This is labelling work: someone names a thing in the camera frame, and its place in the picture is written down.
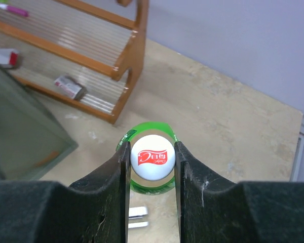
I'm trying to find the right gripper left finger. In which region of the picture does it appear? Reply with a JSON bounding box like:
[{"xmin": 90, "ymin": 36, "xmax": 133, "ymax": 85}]
[{"xmin": 0, "ymin": 143, "xmax": 131, "ymax": 242}]

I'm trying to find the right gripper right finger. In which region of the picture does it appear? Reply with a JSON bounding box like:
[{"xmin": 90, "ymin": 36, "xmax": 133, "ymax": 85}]
[{"xmin": 174, "ymin": 142, "xmax": 304, "ymax": 242}]

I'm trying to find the orange soda plastic bottle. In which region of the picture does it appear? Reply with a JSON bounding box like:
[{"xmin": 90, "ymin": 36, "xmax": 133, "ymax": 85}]
[{"xmin": 116, "ymin": 121, "xmax": 178, "ymax": 195}]

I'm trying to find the green canvas bag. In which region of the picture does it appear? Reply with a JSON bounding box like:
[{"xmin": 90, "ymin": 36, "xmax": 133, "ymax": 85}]
[{"xmin": 0, "ymin": 67, "xmax": 78, "ymax": 180}]

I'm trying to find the white stapler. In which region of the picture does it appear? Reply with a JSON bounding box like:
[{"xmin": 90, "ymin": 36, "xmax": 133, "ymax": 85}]
[{"xmin": 128, "ymin": 206, "xmax": 149, "ymax": 229}]

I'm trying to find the grey eraser box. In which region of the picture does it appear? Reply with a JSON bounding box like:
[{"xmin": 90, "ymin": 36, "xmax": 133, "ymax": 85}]
[{"xmin": 54, "ymin": 75, "xmax": 87, "ymax": 101}]

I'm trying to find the wooden shelf rack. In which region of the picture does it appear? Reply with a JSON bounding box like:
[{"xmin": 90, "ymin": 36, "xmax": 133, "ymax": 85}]
[{"xmin": 0, "ymin": 1, "xmax": 149, "ymax": 124}]

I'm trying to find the red white small box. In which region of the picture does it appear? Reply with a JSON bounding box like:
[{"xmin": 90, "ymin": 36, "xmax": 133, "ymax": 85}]
[{"xmin": 0, "ymin": 48, "xmax": 19, "ymax": 68}]

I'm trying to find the magenta capped marker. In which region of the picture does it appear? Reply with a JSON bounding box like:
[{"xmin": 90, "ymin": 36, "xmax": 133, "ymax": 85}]
[{"xmin": 0, "ymin": 3, "xmax": 29, "ymax": 17}]

